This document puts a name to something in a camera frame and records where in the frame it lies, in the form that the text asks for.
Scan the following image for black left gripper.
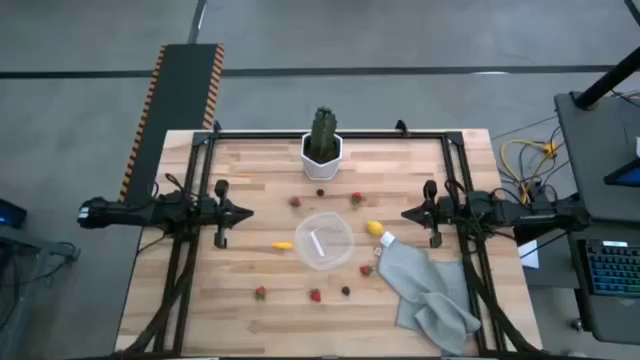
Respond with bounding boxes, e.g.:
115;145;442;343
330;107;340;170
202;179;255;250

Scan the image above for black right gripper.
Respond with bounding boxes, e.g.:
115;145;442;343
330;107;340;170
401;179;454;250

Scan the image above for clear plastic tupperware container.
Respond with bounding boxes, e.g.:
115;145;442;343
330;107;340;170
294;211;356;272

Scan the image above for grey cloth towel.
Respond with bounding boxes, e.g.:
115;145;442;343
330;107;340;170
374;231;482;357

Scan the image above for white hexagonal plant pot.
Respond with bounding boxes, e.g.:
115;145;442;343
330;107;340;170
300;132;344;181

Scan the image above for green cactus plant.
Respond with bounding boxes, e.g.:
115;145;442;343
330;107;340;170
310;106;339;164

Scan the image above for white paper sheet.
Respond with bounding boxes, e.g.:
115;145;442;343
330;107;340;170
518;239;541;270

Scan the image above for black hazard-striped floor ramp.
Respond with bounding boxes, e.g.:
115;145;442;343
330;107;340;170
118;43;225;205

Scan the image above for grey cart top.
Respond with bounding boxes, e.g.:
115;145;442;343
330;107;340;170
553;91;640;224

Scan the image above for backlit black keyboard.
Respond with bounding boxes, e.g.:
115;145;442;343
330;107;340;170
584;238;640;297

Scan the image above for grey metal stand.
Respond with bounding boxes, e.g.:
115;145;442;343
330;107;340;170
0;224;81;360

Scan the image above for laptop with blue screen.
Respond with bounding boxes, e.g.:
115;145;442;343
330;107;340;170
603;158;640;189

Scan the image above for grey keyboard desk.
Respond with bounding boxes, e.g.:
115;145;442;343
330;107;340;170
564;218;640;346

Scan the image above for black device with blue light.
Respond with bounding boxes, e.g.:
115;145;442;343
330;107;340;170
0;198;29;230

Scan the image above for black pole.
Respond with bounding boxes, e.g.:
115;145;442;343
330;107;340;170
573;45;640;110

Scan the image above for black aluminium rig frame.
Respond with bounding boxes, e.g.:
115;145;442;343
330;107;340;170
117;119;544;359

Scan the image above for yellow cable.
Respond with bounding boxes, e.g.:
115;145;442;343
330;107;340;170
500;138;560;206

